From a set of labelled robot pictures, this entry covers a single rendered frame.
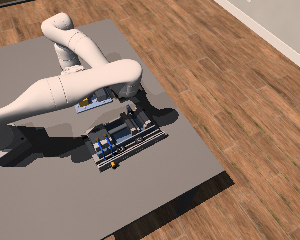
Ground yellow block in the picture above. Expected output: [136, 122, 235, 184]
[79, 99, 89, 107]

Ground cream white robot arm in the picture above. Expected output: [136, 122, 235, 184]
[0, 13, 143, 150]

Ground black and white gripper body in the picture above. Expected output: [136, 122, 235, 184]
[58, 55, 85, 75]

